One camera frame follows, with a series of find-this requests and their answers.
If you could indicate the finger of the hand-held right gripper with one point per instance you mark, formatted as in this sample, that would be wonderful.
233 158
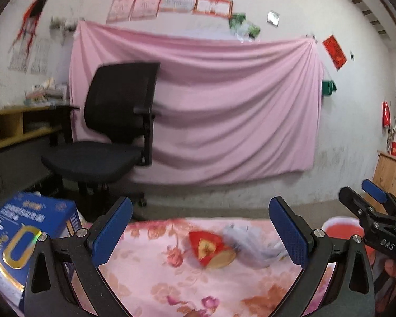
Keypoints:
374 190
354 203

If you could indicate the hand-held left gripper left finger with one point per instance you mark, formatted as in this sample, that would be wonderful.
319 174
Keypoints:
112 234

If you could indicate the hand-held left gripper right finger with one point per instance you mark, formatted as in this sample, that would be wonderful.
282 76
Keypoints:
288 234

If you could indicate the clear plastic bag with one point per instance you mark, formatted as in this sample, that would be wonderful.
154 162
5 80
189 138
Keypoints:
250 244

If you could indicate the person's right hand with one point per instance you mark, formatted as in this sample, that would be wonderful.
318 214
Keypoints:
394 269

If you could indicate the wooden cabinet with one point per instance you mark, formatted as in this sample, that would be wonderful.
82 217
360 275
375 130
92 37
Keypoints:
389 175

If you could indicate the red hanging ornament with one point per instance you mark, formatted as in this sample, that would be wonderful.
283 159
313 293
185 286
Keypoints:
386 114

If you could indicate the pink floral blanket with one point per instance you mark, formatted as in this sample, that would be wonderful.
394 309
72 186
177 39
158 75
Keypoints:
171 287

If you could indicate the blue cardboard box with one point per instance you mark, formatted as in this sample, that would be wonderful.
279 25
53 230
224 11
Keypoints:
19 224

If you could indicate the black office chair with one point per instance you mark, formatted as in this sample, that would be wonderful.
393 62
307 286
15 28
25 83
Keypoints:
118 105

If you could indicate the folded newspapers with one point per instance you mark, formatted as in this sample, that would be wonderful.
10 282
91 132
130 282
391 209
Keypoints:
36 125

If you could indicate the yellow wooden shelf desk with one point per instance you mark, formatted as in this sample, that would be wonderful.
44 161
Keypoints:
6 122

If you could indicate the stack of books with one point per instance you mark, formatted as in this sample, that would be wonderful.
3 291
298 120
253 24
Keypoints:
46 92

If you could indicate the small black white card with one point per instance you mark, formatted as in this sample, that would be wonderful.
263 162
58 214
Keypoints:
273 18

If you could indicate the green flower photo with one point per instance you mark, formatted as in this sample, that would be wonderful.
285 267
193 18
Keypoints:
251 31
237 20

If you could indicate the red paper wall envelope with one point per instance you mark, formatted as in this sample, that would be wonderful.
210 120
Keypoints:
335 52

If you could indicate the pink wall cloth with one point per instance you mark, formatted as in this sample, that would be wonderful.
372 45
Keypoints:
217 105

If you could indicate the white wall calendar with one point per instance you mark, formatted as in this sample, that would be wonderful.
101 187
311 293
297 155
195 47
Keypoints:
29 57

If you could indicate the red tassel wall ornament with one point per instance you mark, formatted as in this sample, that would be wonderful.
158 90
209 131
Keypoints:
31 19

